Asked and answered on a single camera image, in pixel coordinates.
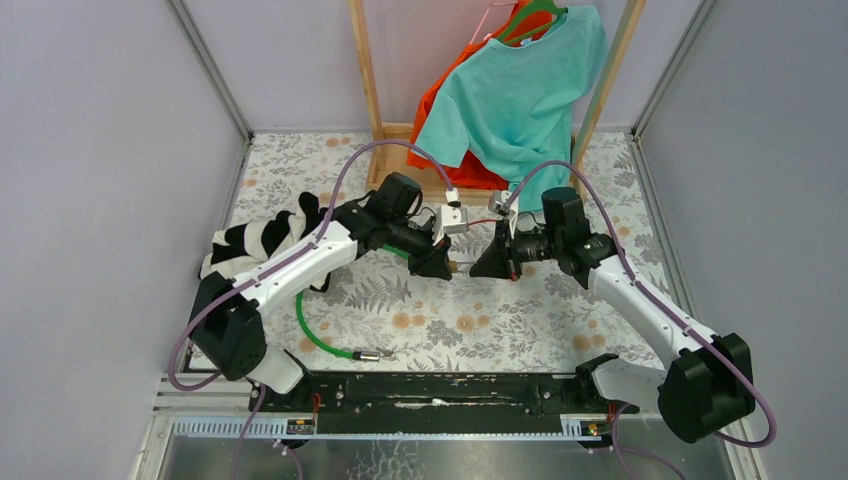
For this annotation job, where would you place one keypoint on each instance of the orange garment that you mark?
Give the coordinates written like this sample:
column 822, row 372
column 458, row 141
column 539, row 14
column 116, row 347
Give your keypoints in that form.
column 471, row 173

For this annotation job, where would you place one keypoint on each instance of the teal t-shirt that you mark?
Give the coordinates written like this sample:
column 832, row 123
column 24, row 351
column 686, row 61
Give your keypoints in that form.
column 511, row 107

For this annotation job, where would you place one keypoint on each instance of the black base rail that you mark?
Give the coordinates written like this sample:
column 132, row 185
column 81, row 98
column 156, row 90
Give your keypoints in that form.
column 384, row 403

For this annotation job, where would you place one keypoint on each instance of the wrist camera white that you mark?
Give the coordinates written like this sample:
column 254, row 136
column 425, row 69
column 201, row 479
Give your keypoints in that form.
column 450, row 218
column 501, row 203

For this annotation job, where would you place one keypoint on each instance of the wooden clothes rack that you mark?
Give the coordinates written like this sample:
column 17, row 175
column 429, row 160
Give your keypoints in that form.
column 389, row 156

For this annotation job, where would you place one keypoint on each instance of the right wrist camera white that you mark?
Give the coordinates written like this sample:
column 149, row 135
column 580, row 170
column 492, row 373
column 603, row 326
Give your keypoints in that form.
column 501, row 203

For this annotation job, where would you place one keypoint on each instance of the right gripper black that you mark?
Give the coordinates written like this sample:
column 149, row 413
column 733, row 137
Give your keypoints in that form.
column 495, row 261

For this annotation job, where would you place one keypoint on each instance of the floral table mat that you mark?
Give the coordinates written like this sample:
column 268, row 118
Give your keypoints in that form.
column 543, row 322

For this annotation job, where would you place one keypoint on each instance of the black white striped cloth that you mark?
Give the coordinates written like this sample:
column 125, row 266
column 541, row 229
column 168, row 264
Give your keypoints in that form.
column 242, row 247

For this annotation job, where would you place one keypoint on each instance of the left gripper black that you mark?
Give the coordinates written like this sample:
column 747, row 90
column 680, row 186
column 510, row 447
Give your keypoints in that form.
column 435, row 263

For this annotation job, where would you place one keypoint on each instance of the green hanger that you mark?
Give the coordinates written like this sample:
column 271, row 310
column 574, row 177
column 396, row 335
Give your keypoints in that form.
column 530, row 16

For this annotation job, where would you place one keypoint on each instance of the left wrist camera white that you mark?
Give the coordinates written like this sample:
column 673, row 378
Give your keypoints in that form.
column 450, row 218

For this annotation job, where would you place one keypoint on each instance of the red cable lock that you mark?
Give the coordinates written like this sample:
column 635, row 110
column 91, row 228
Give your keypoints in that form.
column 483, row 221

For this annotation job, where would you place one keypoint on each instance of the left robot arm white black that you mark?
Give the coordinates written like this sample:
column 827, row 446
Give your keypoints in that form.
column 254, row 268

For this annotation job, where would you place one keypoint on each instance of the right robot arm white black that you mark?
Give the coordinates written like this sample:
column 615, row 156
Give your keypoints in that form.
column 701, row 386

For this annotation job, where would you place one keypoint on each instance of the pink hanger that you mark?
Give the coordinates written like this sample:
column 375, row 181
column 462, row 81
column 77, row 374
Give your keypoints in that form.
column 492, row 5

